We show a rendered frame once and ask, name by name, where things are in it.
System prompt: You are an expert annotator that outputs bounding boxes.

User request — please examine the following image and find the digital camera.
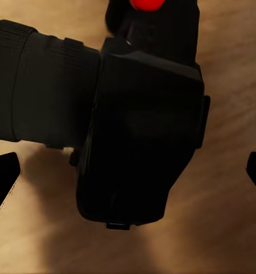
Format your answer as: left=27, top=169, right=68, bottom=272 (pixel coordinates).
left=0, top=0, right=211, bottom=230

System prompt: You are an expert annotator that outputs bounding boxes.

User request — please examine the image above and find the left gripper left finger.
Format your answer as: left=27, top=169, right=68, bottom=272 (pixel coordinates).
left=0, top=152, right=21, bottom=206

